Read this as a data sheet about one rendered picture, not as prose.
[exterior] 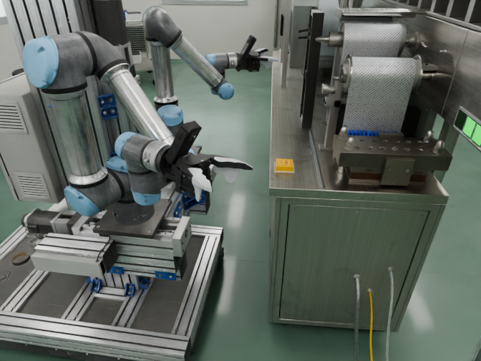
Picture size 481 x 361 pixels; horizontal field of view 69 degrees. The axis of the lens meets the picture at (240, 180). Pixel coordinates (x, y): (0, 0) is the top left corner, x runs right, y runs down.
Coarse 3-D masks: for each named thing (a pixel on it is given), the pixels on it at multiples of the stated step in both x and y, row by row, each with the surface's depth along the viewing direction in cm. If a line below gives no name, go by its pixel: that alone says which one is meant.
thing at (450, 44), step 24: (408, 24) 163; (432, 24) 138; (456, 24) 122; (408, 48) 162; (432, 48) 137; (456, 48) 120; (480, 48) 106; (456, 72) 119; (480, 72) 105; (432, 96) 135; (456, 96) 118; (480, 96) 105; (480, 120) 104
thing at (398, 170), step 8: (384, 160) 128; (392, 160) 126; (400, 160) 126; (408, 160) 125; (384, 168) 128; (392, 168) 127; (400, 168) 127; (408, 168) 127; (384, 176) 129; (392, 176) 129; (400, 176) 129; (408, 176) 129; (384, 184) 131; (392, 184) 131; (400, 184) 131
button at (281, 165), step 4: (276, 160) 145; (280, 160) 145; (284, 160) 145; (288, 160) 145; (292, 160) 145; (276, 164) 142; (280, 164) 142; (284, 164) 142; (288, 164) 142; (292, 164) 142; (276, 168) 141; (280, 168) 141; (284, 168) 141; (288, 168) 141; (292, 168) 141
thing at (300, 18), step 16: (304, 0) 212; (320, 0) 211; (336, 0) 210; (368, 0) 209; (304, 16) 216; (304, 32) 221; (304, 48) 226; (304, 64) 232; (320, 64) 231; (288, 80) 238; (320, 80) 236
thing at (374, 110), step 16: (352, 96) 136; (368, 96) 136; (384, 96) 135; (400, 96) 135; (352, 112) 140; (368, 112) 139; (384, 112) 139; (400, 112) 138; (352, 128) 143; (368, 128) 143; (384, 128) 142; (400, 128) 142
